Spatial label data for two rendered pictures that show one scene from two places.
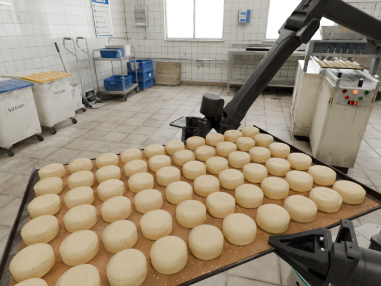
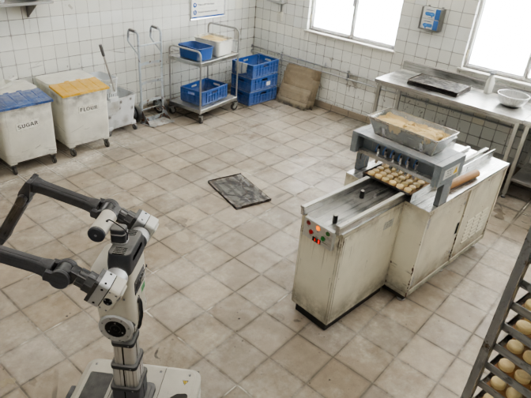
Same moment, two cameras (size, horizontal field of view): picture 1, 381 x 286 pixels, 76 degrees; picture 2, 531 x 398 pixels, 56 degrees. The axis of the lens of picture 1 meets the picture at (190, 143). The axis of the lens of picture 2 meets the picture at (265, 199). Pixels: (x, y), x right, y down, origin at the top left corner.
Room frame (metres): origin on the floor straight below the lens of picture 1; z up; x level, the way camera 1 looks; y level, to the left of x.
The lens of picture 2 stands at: (-0.50, -2.16, 2.52)
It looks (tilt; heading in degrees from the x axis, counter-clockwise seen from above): 30 degrees down; 25
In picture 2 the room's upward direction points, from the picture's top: 5 degrees clockwise
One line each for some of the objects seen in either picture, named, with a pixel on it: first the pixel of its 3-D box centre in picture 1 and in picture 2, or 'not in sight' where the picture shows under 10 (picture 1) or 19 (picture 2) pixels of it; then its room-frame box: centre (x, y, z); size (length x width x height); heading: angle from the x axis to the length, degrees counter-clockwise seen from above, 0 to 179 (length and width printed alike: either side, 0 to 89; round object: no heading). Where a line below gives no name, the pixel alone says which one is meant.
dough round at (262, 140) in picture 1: (263, 140); not in sight; (0.60, -0.20, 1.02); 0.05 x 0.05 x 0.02
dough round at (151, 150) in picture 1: (154, 151); not in sight; (0.55, 0.09, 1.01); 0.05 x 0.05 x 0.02
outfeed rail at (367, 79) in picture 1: (350, 68); (424, 183); (2.93, -1.84, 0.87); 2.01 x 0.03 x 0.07; 161
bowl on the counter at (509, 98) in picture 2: (301, 47); (512, 99); (5.34, -2.26, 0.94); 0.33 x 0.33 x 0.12
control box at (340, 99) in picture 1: (353, 96); (318, 233); (2.05, -1.38, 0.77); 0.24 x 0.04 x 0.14; 71
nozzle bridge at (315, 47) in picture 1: (341, 56); (402, 163); (2.87, -1.67, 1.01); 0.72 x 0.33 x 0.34; 71
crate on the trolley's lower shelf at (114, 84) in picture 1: (118, 82); (204, 91); (5.09, 1.47, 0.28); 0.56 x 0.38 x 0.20; 174
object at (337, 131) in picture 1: (336, 118); (346, 253); (2.39, -1.50, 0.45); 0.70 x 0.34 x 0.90; 161
